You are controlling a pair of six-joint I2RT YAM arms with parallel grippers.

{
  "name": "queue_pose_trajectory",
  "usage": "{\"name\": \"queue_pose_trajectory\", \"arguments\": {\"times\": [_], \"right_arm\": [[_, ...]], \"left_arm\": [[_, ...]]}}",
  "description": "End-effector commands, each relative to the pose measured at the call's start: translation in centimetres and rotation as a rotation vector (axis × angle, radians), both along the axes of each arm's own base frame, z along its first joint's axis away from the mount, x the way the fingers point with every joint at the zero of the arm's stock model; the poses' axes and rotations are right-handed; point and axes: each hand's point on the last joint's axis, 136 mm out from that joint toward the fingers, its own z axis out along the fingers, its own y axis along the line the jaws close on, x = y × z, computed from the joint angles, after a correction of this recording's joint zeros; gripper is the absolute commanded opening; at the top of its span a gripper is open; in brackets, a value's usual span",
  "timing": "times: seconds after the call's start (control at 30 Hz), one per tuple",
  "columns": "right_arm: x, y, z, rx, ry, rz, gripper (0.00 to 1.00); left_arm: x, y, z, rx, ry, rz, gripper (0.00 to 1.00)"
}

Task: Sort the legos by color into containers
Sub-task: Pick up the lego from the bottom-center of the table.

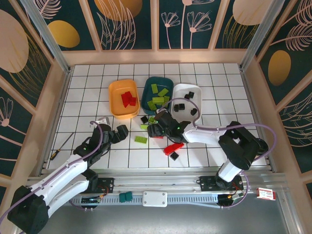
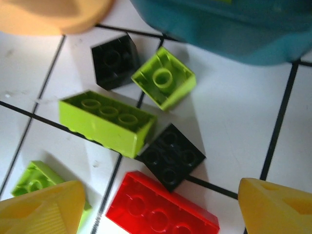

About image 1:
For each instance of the white plastic container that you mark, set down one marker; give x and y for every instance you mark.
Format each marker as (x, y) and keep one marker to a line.
(179, 95)

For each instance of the teal plastic container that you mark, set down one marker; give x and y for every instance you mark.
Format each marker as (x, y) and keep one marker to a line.
(158, 80)

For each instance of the red white small box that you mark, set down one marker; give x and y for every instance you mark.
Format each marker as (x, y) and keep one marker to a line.
(267, 194)

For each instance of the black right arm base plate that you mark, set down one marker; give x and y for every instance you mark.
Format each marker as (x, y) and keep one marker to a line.
(206, 185)

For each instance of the black circuit board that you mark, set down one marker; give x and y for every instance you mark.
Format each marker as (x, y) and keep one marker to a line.
(228, 198)
(91, 200)

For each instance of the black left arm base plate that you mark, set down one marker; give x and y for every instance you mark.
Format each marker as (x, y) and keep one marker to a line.
(108, 185)

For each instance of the yellow black screwdriver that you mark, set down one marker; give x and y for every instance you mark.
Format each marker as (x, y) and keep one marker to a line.
(54, 154)

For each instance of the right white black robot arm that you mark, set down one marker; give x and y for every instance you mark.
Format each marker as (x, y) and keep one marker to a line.
(239, 146)

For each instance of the orange plastic container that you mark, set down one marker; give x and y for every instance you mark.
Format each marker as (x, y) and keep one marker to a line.
(117, 107)

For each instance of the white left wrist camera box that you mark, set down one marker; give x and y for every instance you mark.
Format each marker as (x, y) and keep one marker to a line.
(102, 120)

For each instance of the black lego brick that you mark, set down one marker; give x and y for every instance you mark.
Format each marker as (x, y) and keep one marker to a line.
(193, 111)
(181, 106)
(176, 109)
(191, 93)
(187, 96)
(144, 119)
(174, 156)

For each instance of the aluminium mounting rail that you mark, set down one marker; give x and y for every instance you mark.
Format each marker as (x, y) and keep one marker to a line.
(156, 182)

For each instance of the green lego brick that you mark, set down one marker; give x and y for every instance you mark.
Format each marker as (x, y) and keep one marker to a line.
(166, 98)
(151, 104)
(158, 99)
(141, 139)
(152, 120)
(144, 126)
(163, 92)
(154, 88)

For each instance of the white plastic box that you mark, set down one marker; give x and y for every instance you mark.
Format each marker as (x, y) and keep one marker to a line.
(154, 198)

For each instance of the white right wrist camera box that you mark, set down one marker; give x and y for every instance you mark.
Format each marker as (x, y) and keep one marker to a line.
(162, 111)

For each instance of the aluminium frame post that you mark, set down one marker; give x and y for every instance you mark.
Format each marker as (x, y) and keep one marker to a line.
(48, 36)
(258, 36)

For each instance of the aluminium side rail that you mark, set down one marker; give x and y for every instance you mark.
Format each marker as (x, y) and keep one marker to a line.
(249, 97)
(59, 107)

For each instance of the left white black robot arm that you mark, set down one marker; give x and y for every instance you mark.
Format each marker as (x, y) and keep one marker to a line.
(70, 182)

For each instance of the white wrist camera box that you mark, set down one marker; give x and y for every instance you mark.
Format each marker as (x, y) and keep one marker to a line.
(102, 120)
(162, 111)

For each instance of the red lego brick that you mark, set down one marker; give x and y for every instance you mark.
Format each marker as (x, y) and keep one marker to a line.
(133, 101)
(168, 150)
(128, 95)
(178, 145)
(126, 104)
(123, 98)
(159, 138)

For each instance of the teal plastic block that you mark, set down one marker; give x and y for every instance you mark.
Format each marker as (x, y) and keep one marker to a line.
(128, 197)
(122, 198)

